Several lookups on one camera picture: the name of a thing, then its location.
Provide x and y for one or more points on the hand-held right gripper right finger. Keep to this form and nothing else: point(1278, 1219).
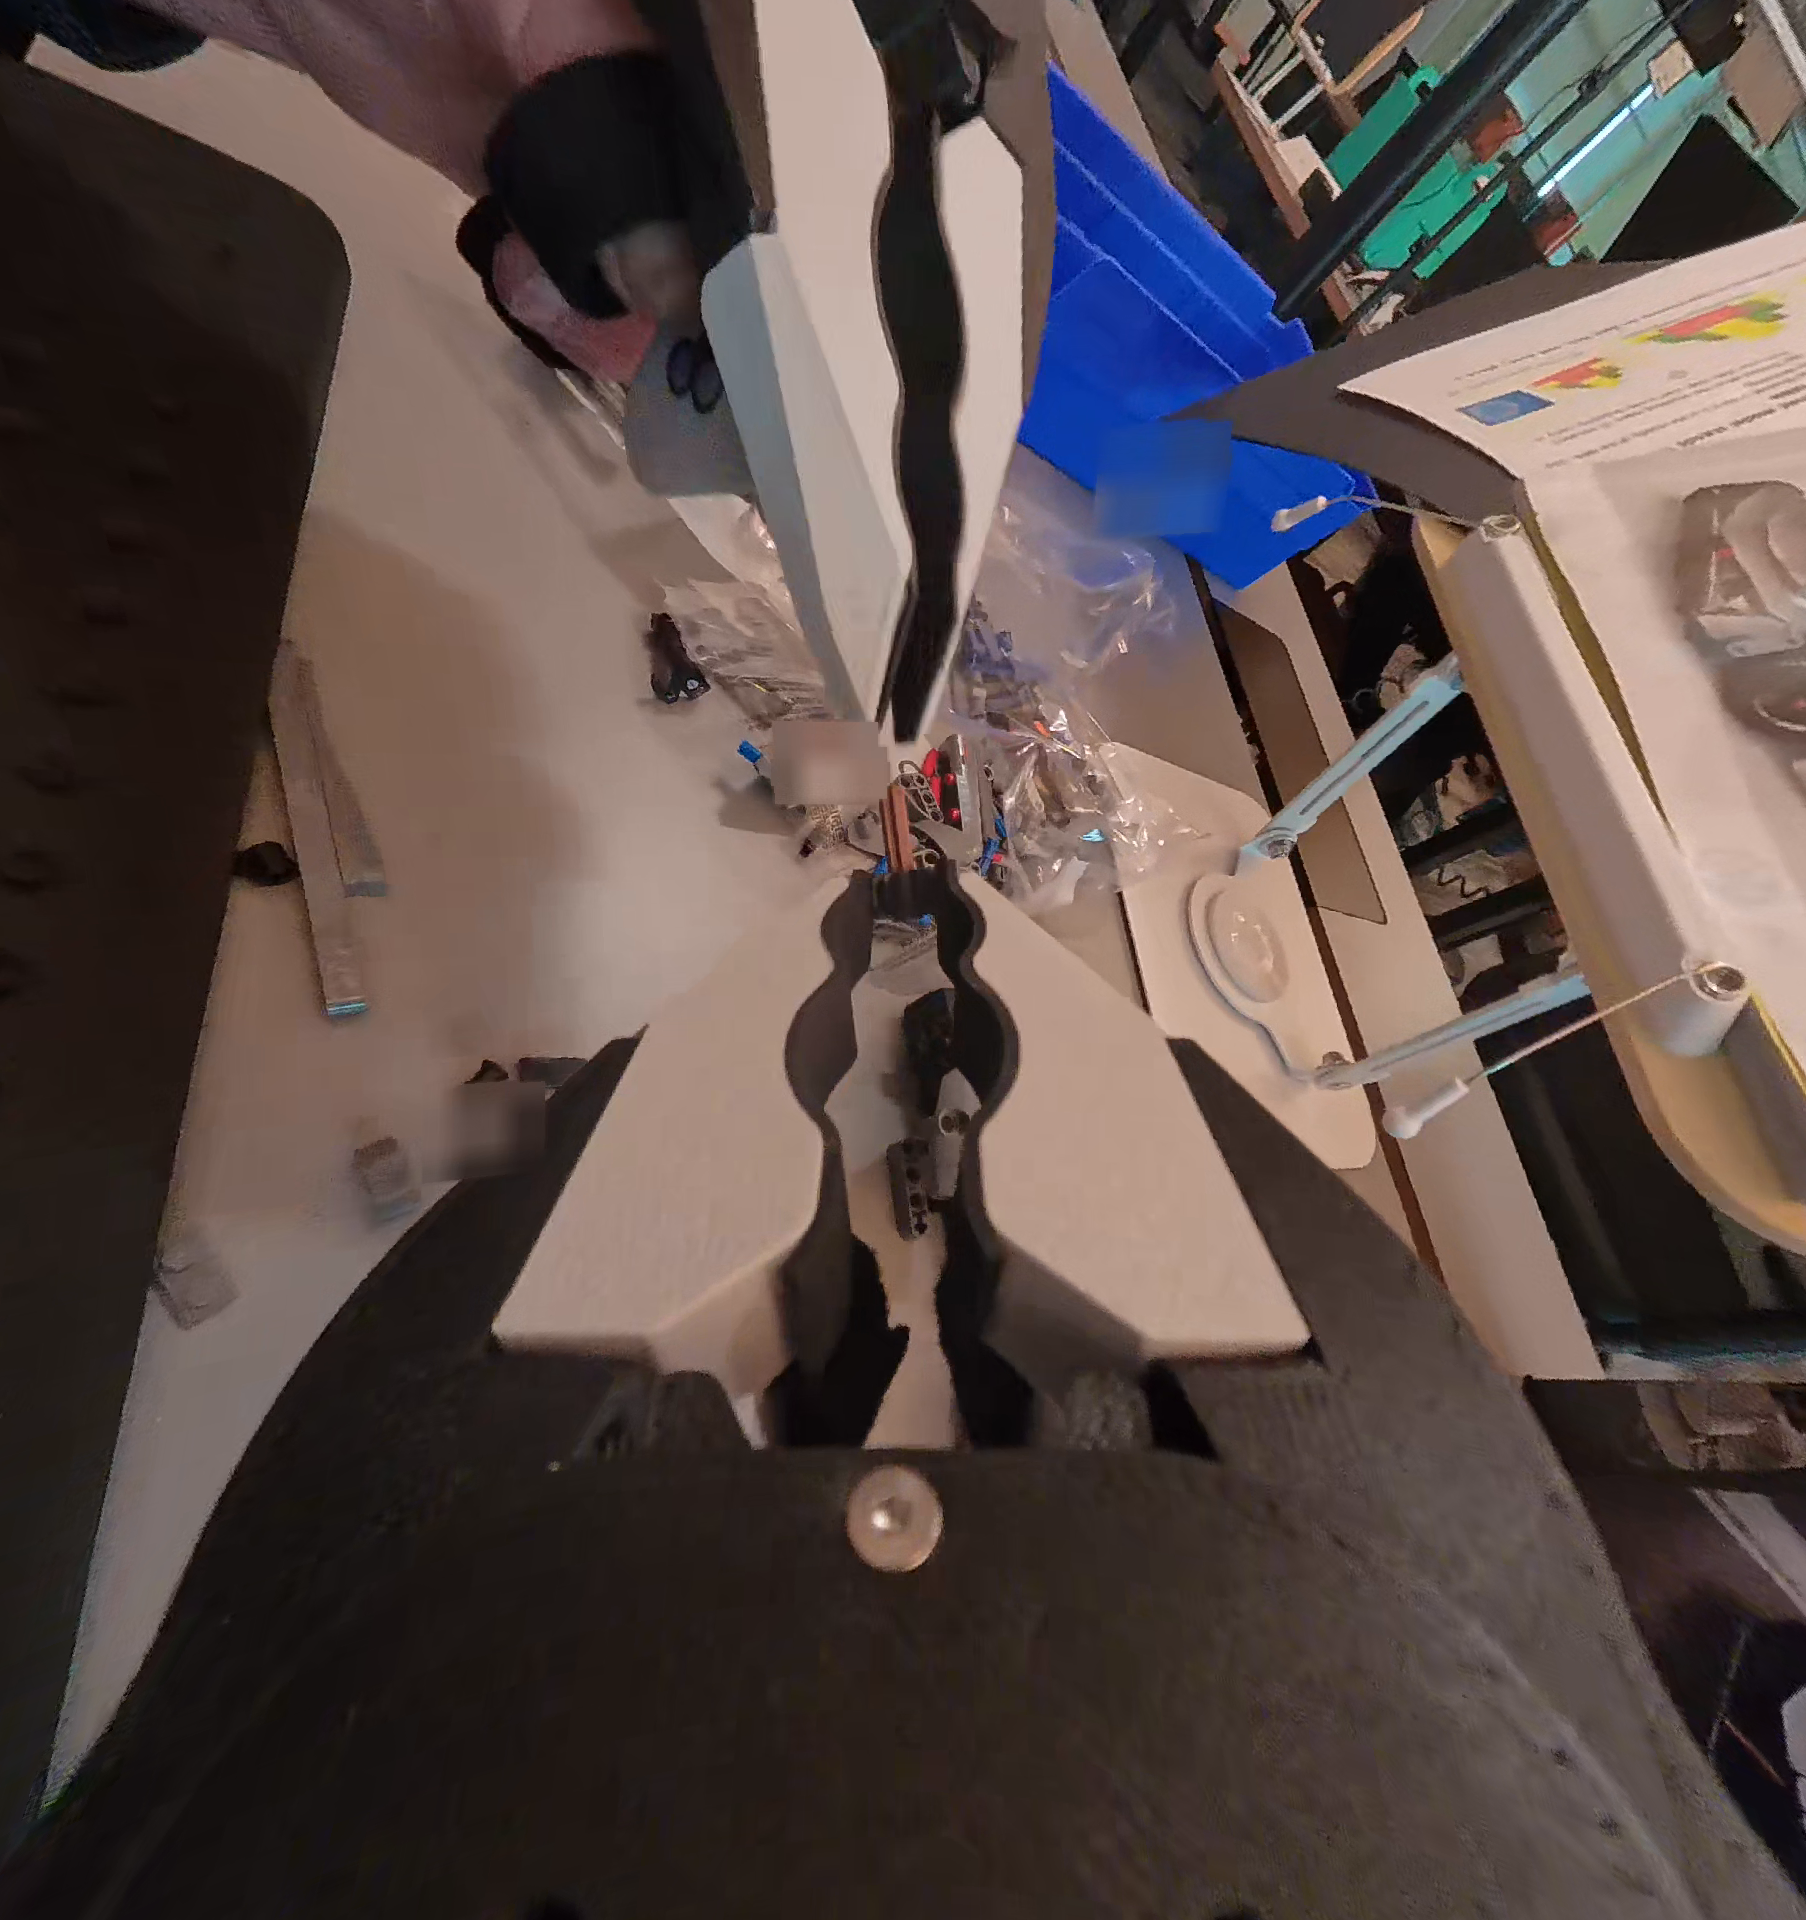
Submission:
point(1143, 1200)

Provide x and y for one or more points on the black steel column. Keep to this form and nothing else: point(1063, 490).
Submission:
point(1429, 151)

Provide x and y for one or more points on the person's left hand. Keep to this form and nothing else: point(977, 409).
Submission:
point(394, 75)

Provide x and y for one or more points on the white book stand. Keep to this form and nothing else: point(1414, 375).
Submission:
point(1534, 721)

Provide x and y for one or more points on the clear bag of small lego parts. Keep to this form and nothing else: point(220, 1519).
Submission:
point(1083, 661)

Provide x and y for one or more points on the clear bag of lego liftarms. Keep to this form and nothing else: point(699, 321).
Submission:
point(947, 796)

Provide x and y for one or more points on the small black lego bush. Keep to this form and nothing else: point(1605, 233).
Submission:
point(265, 867)

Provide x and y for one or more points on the blue plastic bin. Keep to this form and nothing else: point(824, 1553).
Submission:
point(1143, 301)

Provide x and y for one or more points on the black hooked lego part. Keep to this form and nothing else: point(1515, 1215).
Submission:
point(679, 661)

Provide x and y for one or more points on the long grey lego beam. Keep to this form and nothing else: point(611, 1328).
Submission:
point(325, 900)

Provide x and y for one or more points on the lego instruction booklet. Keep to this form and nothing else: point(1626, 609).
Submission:
point(1713, 420)

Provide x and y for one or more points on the lego car model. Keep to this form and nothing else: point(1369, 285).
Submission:
point(932, 1170)

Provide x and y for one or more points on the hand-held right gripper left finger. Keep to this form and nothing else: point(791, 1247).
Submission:
point(648, 1200)

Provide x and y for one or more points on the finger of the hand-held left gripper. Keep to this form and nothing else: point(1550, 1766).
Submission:
point(994, 375)
point(815, 451)

